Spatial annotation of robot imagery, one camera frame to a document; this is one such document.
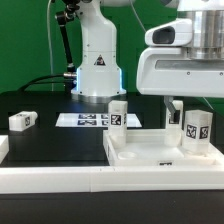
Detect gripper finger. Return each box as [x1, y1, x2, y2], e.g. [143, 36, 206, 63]
[164, 96, 180, 123]

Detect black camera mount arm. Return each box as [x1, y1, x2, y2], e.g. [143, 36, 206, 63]
[54, 0, 81, 81]

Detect white sheet with markers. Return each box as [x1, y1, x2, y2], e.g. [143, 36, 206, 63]
[56, 113, 141, 128]

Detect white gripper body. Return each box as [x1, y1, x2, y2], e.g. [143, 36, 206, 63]
[136, 19, 224, 98]

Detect white U-shaped fence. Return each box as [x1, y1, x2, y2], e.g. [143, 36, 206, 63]
[0, 135, 224, 194]

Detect white square table top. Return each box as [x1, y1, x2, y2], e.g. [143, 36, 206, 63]
[103, 129, 224, 166]

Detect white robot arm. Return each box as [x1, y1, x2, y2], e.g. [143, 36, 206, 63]
[66, 0, 224, 112]

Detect white thin cable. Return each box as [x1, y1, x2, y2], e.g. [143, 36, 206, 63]
[46, 0, 56, 92]

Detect black cables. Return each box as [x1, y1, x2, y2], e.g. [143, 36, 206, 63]
[18, 73, 76, 93]

